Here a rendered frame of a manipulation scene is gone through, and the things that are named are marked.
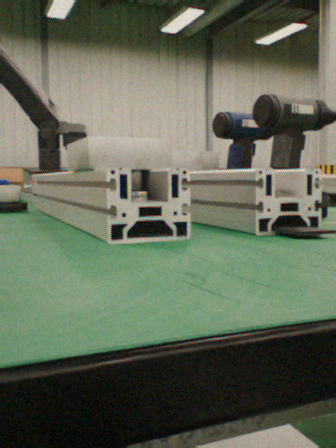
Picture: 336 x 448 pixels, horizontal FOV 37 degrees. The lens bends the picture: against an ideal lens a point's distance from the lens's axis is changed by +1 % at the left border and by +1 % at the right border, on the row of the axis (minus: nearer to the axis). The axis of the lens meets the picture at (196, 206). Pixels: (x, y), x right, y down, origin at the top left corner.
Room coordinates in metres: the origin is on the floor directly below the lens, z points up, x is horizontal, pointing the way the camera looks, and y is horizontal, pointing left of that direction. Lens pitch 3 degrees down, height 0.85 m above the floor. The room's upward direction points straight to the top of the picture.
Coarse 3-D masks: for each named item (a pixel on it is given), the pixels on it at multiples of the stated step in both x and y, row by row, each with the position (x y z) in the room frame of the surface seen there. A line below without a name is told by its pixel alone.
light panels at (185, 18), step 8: (56, 0) 9.41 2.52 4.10; (64, 0) 9.41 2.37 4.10; (72, 0) 9.41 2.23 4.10; (56, 8) 9.83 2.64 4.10; (64, 8) 9.83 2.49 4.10; (56, 16) 10.29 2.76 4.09; (64, 16) 10.29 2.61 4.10; (184, 16) 10.30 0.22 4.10; (192, 16) 10.30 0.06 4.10; (176, 24) 10.81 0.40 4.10; (184, 24) 10.82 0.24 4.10; (280, 32) 11.44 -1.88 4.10; (288, 32) 11.45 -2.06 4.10; (264, 40) 12.07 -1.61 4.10; (272, 40) 12.08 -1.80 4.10
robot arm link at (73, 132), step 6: (42, 120) 1.27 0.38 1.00; (48, 120) 1.27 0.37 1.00; (42, 126) 1.28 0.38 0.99; (48, 126) 1.28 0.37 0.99; (54, 126) 1.28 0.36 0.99; (60, 126) 1.34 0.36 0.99; (66, 126) 1.34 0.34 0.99; (72, 126) 1.35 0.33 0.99; (78, 126) 1.35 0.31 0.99; (84, 126) 1.36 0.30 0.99; (42, 132) 1.29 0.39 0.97; (48, 132) 1.29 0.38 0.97; (54, 132) 1.30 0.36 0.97; (60, 132) 1.32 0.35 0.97; (66, 132) 1.32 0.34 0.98; (72, 132) 1.33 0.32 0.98; (78, 132) 1.34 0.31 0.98; (84, 132) 1.34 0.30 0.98; (48, 138) 1.31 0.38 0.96; (54, 138) 1.31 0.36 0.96; (66, 138) 1.34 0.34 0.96; (72, 138) 1.35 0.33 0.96; (78, 138) 1.35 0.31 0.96; (66, 144) 1.34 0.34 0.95
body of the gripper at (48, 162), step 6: (42, 150) 1.33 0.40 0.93; (48, 150) 1.34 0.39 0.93; (54, 150) 1.34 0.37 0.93; (60, 150) 1.37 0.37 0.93; (42, 156) 1.33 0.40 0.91; (48, 156) 1.33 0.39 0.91; (54, 156) 1.34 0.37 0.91; (60, 156) 1.36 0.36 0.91; (42, 162) 1.34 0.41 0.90; (48, 162) 1.33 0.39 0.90; (54, 162) 1.34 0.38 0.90; (60, 162) 1.36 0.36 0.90; (42, 168) 1.34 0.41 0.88; (48, 168) 1.34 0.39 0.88; (54, 168) 1.34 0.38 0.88; (60, 168) 1.36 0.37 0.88; (30, 174) 1.36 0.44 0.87
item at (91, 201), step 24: (120, 168) 0.57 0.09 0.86; (48, 192) 1.01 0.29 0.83; (72, 192) 0.76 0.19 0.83; (96, 192) 0.61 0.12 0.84; (120, 192) 0.60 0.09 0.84; (144, 192) 0.62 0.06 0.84; (168, 192) 0.59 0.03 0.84; (72, 216) 0.76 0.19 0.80; (96, 216) 0.61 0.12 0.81; (120, 216) 0.56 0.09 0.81; (144, 216) 0.58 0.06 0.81; (168, 216) 0.59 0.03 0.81; (120, 240) 0.56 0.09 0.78; (144, 240) 0.57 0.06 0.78; (168, 240) 0.59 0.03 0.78
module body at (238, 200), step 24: (192, 192) 0.82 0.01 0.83; (216, 192) 0.74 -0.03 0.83; (240, 192) 0.67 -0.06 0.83; (264, 192) 0.64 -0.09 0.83; (288, 192) 0.70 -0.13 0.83; (312, 192) 0.67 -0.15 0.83; (192, 216) 0.82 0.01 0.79; (216, 216) 0.74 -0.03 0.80; (240, 216) 0.67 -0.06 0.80; (264, 216) 0.64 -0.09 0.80; (288, 216) 0.69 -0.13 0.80; (312, 216) 0.67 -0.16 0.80
